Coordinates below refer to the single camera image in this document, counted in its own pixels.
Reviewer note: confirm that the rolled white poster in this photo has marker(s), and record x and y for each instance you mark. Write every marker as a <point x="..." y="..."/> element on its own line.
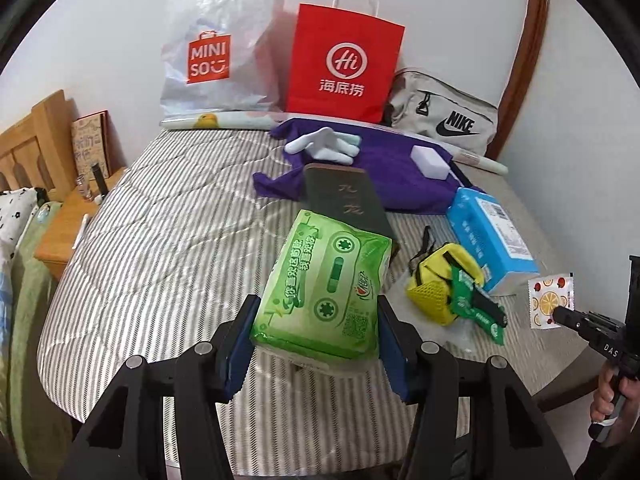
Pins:
<point x="210" y="121"/>

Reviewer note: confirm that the yellow mesh pouch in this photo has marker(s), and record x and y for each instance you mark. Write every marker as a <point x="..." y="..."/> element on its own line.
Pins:
<point x="435" y="295"/>

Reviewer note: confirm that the dark green tin box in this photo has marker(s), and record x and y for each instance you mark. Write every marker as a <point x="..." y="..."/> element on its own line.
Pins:
<point x="345" y="195"/>

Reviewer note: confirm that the green tissue pack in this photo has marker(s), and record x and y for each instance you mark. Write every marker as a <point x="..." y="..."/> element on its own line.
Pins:
<point x="325" y="280"/>

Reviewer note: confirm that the striped quilted cover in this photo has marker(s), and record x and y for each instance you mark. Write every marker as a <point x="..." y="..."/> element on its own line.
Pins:
<point x="175" y="240"/>

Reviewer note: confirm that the wooden door frame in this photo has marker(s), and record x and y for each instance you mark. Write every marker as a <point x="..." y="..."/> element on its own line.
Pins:
<point x="530" y="35"/>

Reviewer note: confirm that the green packet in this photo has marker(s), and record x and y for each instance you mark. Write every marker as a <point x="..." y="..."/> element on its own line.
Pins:
<point x="462" y="302"/>

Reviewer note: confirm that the white sponge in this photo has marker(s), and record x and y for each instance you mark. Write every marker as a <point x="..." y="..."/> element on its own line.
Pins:
<point x="431" y="160"/>

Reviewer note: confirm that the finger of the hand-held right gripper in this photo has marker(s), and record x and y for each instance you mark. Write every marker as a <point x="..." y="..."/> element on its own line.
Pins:
<point x="567" y="317"/>

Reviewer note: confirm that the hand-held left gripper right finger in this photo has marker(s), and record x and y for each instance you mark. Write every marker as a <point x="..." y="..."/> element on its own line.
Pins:
<point x="395" y="355"/>

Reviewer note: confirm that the purple cloth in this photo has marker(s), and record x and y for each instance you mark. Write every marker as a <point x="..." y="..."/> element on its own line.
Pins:
<point x="385" y="170"/>

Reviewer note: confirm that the orange fruit print sachet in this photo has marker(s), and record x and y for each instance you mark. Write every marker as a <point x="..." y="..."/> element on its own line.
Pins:
<point x="547" y="297"/>

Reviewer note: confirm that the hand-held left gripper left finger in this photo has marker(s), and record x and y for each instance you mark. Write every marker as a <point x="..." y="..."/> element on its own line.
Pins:
<point x="240" y="360"/>

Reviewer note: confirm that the spotted white pillow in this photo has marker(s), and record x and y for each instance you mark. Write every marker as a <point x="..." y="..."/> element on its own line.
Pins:
<point x="15" y="220"/>

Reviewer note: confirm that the red paper bag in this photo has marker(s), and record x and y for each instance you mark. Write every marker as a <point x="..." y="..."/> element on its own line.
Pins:
<point x="345" y="35"/>

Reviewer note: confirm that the patterned book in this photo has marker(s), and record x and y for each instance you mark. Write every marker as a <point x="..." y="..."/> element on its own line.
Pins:
<point x="90" y="145"/>

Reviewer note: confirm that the small glass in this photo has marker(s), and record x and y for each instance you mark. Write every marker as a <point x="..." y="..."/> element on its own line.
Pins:
<point x="83" y="189"/>

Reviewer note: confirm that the white plastic shopping bag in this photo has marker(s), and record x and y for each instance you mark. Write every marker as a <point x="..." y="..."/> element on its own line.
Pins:
<point x="225" y="25"/>

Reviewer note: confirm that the wooden nightstand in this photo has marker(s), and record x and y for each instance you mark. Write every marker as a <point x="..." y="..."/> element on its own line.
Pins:
<point x="60" y="230"/>

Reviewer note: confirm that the wooden headboard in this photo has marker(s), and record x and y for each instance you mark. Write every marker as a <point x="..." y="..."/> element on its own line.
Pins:
<point x="30" y="145"/>

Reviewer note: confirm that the beige waist bag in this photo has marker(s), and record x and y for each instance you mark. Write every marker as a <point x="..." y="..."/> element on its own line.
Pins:
<point x="450" y="105"/>

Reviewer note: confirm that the green blanket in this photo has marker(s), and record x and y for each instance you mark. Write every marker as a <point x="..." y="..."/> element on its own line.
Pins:
<point x="30" y="335"/>

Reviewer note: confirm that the blue tissue box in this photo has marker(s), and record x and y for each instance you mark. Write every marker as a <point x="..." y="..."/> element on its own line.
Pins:
<point x="480" y="240"/>

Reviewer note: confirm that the person's right hand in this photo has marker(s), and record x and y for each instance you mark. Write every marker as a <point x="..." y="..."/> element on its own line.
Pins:
<point x="602" y="395"/>

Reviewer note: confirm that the small black bottle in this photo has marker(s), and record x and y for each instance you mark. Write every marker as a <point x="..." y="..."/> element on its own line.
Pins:
<point x="100" y="180"/>

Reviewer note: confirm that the person's right forearm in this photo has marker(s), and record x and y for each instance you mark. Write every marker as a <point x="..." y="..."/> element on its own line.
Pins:
<point x="617" y="455"/>

